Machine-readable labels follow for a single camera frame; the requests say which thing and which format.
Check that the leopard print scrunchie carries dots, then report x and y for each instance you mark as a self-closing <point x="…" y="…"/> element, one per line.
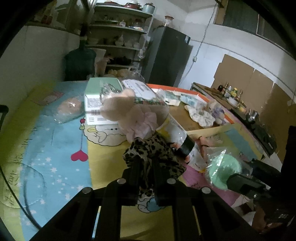
<point x="154" y="161"/>

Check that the glass jar on fridge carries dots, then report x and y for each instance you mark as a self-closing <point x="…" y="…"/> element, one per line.
<point x="168" y="20"/>

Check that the small plush doll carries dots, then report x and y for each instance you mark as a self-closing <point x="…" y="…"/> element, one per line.
<point x="215" y="109"/>

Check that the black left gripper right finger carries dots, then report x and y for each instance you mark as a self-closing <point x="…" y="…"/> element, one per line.
<point x="200" y="214"/>

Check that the wooden kitchen counter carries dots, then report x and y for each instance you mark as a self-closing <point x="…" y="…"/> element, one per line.
<point x="213" y="93"/>

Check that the teal patterned tissue pack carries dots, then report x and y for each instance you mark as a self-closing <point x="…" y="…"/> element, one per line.
<point x="191" y="101"/>

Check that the teal pot on shelf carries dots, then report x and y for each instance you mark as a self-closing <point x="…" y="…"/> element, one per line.
<point x="148" y="8"/>

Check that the green Gardenia tissue pack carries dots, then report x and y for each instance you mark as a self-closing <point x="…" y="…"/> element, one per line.
<point x="169" y="97"/>

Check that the black gas stove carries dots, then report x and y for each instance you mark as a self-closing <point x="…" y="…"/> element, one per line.
<point x="260" y="132"/>

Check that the metal shelf rack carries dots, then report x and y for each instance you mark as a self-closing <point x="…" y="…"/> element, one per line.
<point x="122" y="31"/>

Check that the pink plush scrunchie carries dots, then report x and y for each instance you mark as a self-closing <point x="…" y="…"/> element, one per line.
<point x="134" y="120"/>

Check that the white floral scrunchie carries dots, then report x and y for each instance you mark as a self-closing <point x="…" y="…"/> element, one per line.
<point x="200" y="116"/>

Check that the colourful cartoon play mat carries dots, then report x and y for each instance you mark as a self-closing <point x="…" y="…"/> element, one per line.
<point x="47" y="163"/>

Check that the clear plastic bag of food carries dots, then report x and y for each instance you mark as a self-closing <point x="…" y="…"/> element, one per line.
<point x="123" y="74"/>

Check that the mint green tissue box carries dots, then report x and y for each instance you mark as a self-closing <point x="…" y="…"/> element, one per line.
<point x="97" y="90"/>

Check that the green water jug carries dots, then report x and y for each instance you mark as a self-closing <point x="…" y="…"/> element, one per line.
<point x="79" y="63"/>

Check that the floral tissue pack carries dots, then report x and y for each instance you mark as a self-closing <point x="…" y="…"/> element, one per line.
<point x="185" y="148"/>

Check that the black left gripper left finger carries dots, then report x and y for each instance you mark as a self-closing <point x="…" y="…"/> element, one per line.
<point x="93" y="214"/>

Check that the dark green refrigerator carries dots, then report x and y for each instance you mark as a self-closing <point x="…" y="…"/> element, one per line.
<point x="166" y="57"/>

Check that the white bowl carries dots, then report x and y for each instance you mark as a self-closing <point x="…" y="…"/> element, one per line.
<point x="232" y="101"/>

